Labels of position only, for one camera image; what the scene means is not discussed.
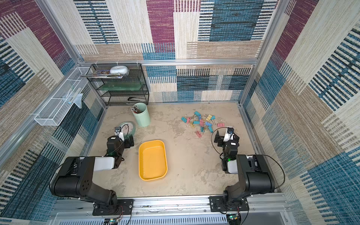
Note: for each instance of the white oval device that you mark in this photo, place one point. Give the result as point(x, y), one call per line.
point(119, 70)

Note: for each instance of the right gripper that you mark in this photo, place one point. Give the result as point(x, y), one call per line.
point(220, 139)

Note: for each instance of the magazines on shelf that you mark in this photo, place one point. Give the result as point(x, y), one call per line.
point(103, 74)

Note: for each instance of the yellow storage tray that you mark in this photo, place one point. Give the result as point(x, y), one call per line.
point(152, 160)

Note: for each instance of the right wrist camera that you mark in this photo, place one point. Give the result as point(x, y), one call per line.
point(229, 134)

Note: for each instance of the green round clock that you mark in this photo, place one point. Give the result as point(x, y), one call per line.
point(128, 127)

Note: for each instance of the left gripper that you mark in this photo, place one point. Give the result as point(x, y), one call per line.
point(128, 141)

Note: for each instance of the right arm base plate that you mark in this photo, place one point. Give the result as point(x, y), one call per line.
point(219, 204)

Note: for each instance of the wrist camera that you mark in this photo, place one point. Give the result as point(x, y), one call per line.
point(119, 133)
point(229, 134)

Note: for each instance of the green pen cup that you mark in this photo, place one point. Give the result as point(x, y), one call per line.
point(141, 114)

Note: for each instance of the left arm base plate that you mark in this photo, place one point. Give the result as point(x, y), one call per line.
point(123, 207)

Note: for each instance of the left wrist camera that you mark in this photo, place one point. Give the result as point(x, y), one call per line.
point(119, 133)

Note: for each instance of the black wire shelf rack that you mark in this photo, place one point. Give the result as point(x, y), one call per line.
point(131, 89)

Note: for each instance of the pink binder clip right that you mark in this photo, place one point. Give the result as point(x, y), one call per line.
point(220, 124)

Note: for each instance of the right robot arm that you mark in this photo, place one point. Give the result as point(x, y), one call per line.
point(254, 174)

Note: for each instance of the white wire wall basket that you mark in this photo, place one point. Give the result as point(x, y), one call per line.
point(68, 94)

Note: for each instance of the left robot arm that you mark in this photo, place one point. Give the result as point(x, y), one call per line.
point(75, 175)

